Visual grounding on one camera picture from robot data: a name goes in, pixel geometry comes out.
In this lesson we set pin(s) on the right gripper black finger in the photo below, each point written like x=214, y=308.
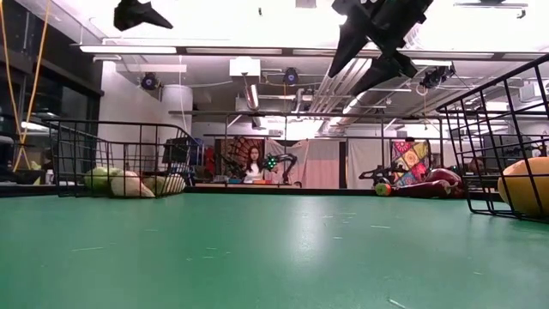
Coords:
x=351, y=43
x=381, y=73

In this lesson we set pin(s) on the mandala wall tapestry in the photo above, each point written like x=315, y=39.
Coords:
x=238, y=148

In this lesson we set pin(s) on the colourful patchwork quilt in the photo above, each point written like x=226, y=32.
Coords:
x=409, y=156

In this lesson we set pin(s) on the long ceiling light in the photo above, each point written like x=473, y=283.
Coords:
x=128, y=49
x=233, y=50

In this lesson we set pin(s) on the black metal table frame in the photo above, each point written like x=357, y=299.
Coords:
x=300, y=190

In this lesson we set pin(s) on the white ceiling box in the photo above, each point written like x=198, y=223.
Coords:
x=244, y=67

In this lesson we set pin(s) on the blue-lit ceiling device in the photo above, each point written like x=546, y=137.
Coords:
x=290, y=76
x=149, y=80

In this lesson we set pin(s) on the grey ceiling vent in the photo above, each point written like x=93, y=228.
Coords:
x=305, y=3

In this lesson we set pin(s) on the black ceiling camera cluster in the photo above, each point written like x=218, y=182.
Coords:
x=436, y=77

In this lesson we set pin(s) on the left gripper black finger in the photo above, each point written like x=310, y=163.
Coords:
x=135, y=15

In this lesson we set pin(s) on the red tomato green stem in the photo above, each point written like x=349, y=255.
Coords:
x=383, y=189

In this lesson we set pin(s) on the white round column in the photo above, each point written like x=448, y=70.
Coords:
x=176, y=107

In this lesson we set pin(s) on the yellow-orange mango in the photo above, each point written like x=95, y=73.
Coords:
x=521, y=189

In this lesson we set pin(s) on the background black robot arm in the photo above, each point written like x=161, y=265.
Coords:
x=373, y=173

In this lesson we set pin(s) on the white bottle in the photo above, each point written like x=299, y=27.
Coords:
x=49, y=177

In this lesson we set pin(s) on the white curtain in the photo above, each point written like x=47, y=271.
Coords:
x=319, y=165
x=366, y=159

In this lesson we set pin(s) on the green table mat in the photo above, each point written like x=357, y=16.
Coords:
x=257, y=257

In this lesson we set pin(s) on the thin yellow rod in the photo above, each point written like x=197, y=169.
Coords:
x=8, y=73
x=32, y=86

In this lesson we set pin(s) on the dark maroon eggplant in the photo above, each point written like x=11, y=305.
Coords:
x=422, y=189

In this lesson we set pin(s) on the person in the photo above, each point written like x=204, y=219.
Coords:
x=254, y=169

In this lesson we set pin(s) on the white garlic bulb with stem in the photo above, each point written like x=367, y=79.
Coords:
x=130, y=186

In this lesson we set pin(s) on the silver ceiling duct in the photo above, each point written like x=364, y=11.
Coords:
x=319, y=96

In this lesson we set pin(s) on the black metal rack frame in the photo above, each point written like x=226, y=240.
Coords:
x=300, y=114

